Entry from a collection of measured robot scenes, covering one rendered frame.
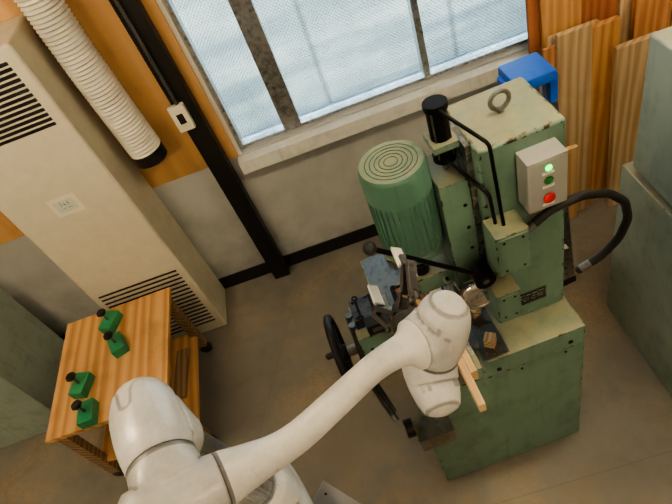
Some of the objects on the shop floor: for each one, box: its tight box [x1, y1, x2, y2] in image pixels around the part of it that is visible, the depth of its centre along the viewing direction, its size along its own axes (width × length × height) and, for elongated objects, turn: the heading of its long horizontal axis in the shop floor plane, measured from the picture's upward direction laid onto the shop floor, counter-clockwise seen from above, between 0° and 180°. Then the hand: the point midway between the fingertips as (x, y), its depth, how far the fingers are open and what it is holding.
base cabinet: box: [415, 341, 584, 480], centre depth 217 cm, size 45×58×71 cm
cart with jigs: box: [45, 287, 217, 476], centre depth 270 cm, size 66×57×64 cm
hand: (384, 270), depth 141 cm, fingers open, 13 cm apart
